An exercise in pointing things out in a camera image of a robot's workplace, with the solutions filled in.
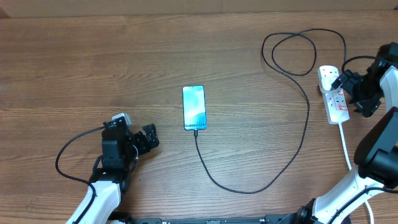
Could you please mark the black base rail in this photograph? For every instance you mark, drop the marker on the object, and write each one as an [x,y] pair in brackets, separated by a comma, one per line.
[268,219]

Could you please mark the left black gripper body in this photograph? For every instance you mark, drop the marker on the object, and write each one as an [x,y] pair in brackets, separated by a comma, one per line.
[139,142]

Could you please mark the white USB wall charger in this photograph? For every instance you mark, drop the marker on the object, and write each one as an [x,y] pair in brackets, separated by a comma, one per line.
[325,85]

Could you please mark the Samsung Galaxy smartphone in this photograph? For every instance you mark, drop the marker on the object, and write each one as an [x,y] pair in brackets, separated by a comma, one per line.
[194,109]

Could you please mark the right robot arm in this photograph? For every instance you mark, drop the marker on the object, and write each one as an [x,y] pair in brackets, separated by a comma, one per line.
[375,158]

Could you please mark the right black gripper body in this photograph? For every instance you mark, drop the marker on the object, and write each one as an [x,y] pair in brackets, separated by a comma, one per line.
[367,91]

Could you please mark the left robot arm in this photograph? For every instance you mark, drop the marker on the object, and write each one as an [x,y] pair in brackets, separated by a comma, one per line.
[111,175]

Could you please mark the white power strip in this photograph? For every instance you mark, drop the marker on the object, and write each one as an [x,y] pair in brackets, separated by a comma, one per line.
[335,102]

